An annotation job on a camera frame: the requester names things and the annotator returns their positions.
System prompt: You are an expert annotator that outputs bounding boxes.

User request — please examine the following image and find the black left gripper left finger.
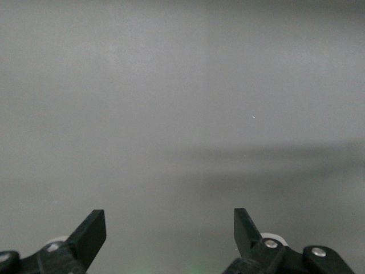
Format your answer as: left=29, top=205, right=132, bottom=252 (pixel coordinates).
left=0, top=209, right=107, bottom=274

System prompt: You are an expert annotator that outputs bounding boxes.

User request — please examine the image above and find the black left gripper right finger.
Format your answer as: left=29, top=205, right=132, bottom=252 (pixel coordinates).
left=220, top=207, right=356, bottom=274

